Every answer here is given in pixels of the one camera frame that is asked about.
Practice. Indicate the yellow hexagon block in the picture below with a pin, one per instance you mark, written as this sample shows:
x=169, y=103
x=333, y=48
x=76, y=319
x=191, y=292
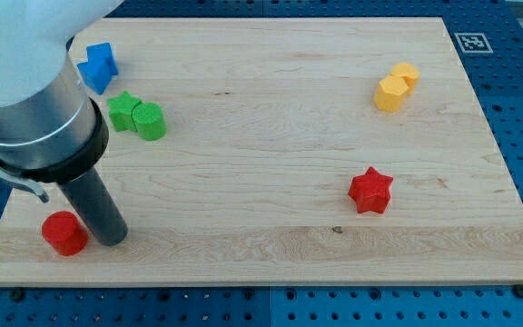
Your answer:
x=390, y=94

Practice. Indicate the red cylinder block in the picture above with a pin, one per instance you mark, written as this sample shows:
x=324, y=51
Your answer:
x=63, y=231

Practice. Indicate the blue cube block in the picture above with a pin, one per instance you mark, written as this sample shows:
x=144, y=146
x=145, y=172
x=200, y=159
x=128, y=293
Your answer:
x=102, y=52

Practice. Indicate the green star block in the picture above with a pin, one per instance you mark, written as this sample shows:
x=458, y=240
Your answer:
x=121, y=111

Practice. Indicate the red star block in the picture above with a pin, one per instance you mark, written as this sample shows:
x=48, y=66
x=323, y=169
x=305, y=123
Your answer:
x=371, y=191

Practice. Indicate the blue triangle block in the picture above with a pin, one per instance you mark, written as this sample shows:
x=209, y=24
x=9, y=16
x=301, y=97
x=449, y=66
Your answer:
x=96, y=74

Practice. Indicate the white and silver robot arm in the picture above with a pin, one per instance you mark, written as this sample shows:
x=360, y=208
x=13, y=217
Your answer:
x=51, y=131

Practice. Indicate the fiducial marker tag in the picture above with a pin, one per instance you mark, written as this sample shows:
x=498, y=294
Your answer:
x=473, y=43

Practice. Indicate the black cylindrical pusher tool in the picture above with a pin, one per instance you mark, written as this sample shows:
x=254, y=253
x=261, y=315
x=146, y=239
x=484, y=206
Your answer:
x=92, y=201

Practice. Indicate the wooden board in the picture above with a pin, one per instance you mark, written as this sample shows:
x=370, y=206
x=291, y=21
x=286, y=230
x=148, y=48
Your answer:
x=268, y=121

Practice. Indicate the green cylinder block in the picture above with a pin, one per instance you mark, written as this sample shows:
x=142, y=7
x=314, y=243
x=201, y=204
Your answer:
x=149, y=122

